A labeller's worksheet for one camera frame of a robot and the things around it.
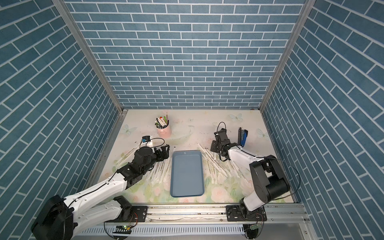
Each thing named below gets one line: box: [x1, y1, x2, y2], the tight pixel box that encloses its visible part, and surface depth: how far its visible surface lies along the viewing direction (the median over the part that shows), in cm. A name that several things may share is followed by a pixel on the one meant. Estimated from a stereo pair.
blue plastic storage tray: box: [170, 150, 205, 198], surface depth 88 cm
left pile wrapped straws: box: [142, 146, 176, 186], surface depth 88 cm
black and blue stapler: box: [238, 127, 249, 148], surface depth 104 cm
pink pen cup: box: [156, 122, 172, 139], surface depth 98 cm
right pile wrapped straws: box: [197, 143, 251, 186], surface depth 90 cm
